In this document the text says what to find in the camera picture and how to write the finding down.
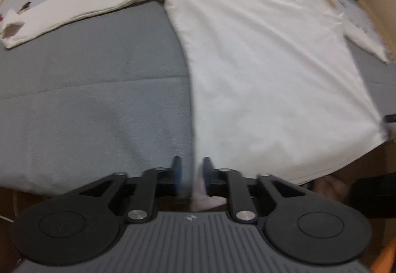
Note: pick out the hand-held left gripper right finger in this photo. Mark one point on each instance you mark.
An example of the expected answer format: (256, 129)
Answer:
(206, 175)

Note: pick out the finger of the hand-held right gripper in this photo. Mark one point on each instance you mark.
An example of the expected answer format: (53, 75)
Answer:
(389, 119)

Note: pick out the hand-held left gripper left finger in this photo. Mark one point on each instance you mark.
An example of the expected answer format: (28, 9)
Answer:
(178, 175)

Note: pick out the white long-sleeved shirt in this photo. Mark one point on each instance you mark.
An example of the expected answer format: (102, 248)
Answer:
(263, 75)

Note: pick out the dark cloth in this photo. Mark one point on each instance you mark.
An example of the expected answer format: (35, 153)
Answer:
(372, 195)

